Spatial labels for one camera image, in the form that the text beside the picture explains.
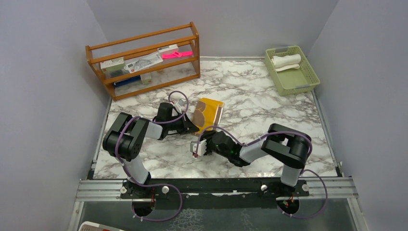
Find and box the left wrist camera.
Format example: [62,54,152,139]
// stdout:
[171,100,185,114]

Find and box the blue box on shelf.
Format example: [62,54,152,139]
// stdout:
[113,76,141,88]

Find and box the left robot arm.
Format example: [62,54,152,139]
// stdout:
[102,103,199,198]

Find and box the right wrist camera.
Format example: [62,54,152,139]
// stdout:
[190,140,206,158]

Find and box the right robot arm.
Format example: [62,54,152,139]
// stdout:
[190,123,312,196]

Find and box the white pack behind pink ruler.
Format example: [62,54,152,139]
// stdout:
[157,44,179,55]

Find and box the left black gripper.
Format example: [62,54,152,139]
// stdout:
[166,111,199,135]

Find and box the green plastic basket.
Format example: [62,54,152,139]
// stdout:
[265,46,320,96]

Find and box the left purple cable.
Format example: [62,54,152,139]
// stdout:
[114,90,190,223]

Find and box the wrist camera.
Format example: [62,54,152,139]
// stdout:
[171,100,185,114]
[190,140,206,158]

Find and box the white box with red label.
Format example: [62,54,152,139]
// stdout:
[100,57,125,77]

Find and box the small white green box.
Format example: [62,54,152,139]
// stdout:
[140,73,152,85]

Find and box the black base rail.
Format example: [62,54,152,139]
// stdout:
[120,177,309,210]

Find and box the white towel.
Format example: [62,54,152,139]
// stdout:
[271,54,302,72]

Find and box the pink ruler set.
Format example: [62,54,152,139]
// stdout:
[162,51,193,60]

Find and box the clear protractor ruler pack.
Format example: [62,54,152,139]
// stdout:
[125,52,163,73]

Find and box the yellow towel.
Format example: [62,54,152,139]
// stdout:
[192,98,224,136]

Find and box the wooden shelf rack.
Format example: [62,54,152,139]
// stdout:
[85,22,201,101]

